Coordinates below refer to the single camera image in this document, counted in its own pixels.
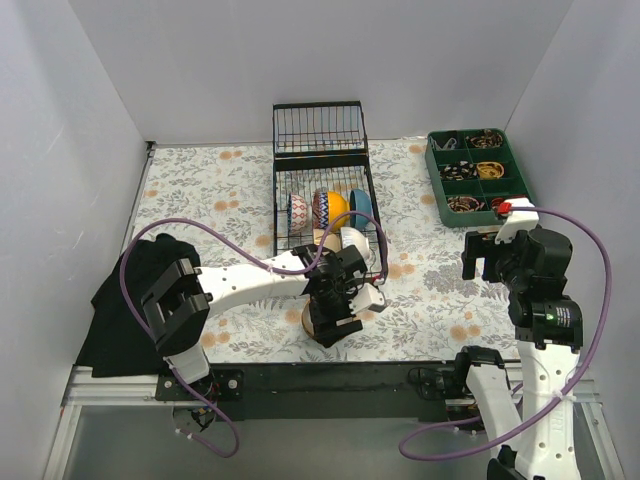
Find plain white bowl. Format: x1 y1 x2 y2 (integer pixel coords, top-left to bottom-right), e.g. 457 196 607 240
340 227 371 261

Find yellow bowl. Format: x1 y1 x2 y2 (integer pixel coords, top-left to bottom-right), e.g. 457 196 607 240
326 191 350 232

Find blue patterned bowl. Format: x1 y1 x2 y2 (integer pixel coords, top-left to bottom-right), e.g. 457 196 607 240
286 193 311 235

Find red patterned bowl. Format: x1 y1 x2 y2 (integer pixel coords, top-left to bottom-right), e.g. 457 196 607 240
312 191 329 230

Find blue ceramic bowl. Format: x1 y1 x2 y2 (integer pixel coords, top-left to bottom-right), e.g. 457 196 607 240
349 189 372 231

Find black wire dish rack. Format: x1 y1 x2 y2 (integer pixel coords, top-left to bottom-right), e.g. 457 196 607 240
272 100 385 285

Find white bowl patterned rim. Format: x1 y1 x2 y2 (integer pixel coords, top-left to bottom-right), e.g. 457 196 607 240
301 302 355 340

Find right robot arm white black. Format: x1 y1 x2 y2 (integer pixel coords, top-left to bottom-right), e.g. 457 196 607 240
452 227 583 479

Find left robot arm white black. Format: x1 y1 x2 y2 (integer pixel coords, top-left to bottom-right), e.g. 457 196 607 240
141 244 367 400

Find brown floral bands in tray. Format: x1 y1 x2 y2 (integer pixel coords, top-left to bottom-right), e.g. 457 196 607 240
447 196 485 213

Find red bands in tray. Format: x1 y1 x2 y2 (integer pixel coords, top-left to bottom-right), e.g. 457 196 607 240
489 196 514 209

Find black front base bar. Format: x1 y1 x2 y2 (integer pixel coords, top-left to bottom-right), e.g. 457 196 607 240
209 361 447 422

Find green compartment organizer tray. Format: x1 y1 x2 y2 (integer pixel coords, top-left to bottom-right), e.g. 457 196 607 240
425 128 534 228

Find yellow bands in tray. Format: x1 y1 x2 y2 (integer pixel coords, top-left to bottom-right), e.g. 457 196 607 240
475 161 505 180

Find black white bands in tray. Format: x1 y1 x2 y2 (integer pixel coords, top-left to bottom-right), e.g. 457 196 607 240
440 160 478 181

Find black cloth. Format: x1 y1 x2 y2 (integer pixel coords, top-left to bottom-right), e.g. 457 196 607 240
75 233 201 378

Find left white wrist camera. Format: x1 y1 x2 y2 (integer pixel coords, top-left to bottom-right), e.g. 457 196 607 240
349 283 387 315

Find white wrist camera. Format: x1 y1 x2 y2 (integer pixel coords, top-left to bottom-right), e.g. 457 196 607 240
349 283 387 315
494 197 539 245

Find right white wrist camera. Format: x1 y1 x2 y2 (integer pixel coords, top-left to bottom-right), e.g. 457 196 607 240
494 197 539 245

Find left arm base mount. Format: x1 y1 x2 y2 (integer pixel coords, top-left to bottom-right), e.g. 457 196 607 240
154 368 244 433

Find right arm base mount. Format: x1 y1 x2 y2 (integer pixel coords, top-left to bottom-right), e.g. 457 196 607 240
407 345 506 419

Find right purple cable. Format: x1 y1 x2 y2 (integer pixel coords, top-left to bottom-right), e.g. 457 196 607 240
398 207 614 460

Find aluminium frame rail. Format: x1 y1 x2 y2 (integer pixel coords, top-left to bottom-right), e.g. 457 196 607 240
42 362 626 480

